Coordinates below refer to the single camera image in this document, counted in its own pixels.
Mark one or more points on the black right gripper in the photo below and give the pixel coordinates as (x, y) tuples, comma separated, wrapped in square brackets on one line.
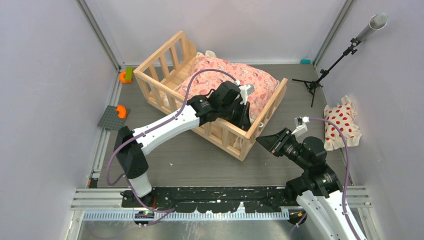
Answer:
[(274, 142)]

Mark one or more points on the orange arch toy block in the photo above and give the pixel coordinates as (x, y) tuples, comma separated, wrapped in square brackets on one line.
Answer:
[(121, 111)]

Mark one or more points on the microphone on black stand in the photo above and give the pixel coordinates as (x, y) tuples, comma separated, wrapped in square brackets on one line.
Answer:
[(376, 22)]

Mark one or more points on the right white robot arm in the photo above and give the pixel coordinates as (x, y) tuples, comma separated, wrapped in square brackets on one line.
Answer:
[(318, 190)]

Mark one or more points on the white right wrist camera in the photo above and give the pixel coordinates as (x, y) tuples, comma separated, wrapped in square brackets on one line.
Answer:
[(301, 125)]

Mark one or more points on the wooden slatted pet bed frame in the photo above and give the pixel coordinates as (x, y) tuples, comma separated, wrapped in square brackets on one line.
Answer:
[(160, 74)]

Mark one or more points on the small teal block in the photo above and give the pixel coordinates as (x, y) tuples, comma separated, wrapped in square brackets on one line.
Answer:
[(305, 61)]

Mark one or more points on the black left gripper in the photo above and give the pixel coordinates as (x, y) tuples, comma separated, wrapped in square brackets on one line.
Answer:
[(244, 123)]

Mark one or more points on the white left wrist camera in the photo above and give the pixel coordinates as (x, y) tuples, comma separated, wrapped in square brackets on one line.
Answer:
[(245, 91)]

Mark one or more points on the orange and green toy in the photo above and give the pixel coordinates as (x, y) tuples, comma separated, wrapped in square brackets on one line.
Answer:
[(126, 76)]

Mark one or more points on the white strawberry print pillow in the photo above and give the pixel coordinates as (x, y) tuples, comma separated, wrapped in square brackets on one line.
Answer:
[(343, 116)]

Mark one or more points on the grey building block plate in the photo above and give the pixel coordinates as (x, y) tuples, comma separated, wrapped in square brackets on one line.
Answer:
[(110, 120)]

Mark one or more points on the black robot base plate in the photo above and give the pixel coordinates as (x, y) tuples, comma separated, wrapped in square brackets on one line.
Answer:
[(254, 199)]

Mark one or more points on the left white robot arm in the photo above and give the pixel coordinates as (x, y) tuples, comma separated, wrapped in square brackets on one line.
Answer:
[(228, 102)]

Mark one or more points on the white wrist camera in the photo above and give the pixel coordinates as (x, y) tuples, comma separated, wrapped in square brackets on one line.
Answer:
[(301, 125), (245, 91)]

